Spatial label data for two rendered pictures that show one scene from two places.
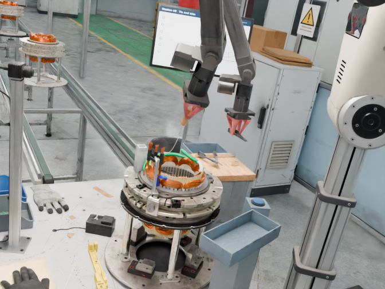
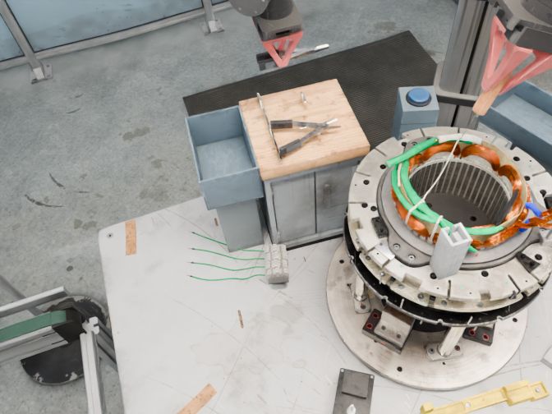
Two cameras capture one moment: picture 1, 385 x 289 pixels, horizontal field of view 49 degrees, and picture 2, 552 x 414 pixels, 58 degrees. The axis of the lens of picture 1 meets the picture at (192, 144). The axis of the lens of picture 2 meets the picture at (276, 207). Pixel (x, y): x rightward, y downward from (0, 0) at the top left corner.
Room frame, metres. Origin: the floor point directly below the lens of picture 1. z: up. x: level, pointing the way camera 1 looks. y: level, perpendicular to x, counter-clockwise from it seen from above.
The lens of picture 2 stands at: (1.35, 0.53, 1.72)
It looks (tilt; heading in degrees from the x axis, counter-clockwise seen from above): 54 degrees down; 289
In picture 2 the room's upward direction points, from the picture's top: 8 degrees counter-clockwise
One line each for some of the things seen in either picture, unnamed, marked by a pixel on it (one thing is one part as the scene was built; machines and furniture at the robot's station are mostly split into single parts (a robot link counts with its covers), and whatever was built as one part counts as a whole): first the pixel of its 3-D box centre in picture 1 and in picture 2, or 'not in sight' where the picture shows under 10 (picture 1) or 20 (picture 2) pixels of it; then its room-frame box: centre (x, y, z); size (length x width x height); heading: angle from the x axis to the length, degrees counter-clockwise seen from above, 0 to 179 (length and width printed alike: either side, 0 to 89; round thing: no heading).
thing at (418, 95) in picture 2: (258, 200); (419, 95); (1.29, -0.26, 1.04); 0.04 x 0.04 x 0.01
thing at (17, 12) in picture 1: (8, 19); not in sight; (4.98, 2.37, 0.94); 0.39 x 0.39 x 0.30
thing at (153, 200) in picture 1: (153, 205); not in sight; (1.08, 0.08, 1.07); 0.04 x 0.02 x 0.05; 75
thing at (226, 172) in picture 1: (221, 166); (301, 126); (1.50, -0.13, 1.05); 0.20 x 0.19 x 0.02; 27
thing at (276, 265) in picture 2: not in sight; (277, 263); (1.53, 0.03, 0.80); 0.10 x 0.05 x 0.04; 106
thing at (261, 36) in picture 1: (259, 38); not in sight; (4.13, -0.45, 1.30); 0.39 x 0.29 x 0.22; 41
